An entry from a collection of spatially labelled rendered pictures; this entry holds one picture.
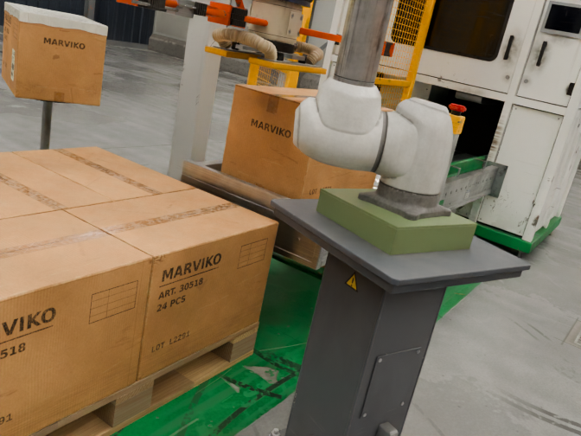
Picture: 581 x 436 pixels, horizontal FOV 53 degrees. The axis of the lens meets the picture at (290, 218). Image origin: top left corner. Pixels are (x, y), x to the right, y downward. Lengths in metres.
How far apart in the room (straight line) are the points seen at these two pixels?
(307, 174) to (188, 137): 1.35
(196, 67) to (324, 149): 1.98
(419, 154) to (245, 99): 1.01
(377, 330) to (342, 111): 0.55
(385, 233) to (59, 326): 0.80
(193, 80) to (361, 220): 2.06
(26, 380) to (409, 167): 1.03
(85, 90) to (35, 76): 0.24
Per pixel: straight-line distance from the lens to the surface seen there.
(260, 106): 2.23
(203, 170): 2.33
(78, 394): 1.66
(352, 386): 1.58
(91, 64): 3.17
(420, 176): 1.44
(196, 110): 3.30
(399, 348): 1.59
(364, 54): 1.39
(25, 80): 3.13
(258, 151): 2.24
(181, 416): 1.93
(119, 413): 1.82
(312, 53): 2.14
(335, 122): 1.38
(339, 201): 1.48
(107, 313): 1.58
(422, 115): 1.43
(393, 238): 1.34
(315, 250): 2.07
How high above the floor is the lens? 1.19
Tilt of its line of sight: 18 degrees down
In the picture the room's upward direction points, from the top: 12 degrees clockwise
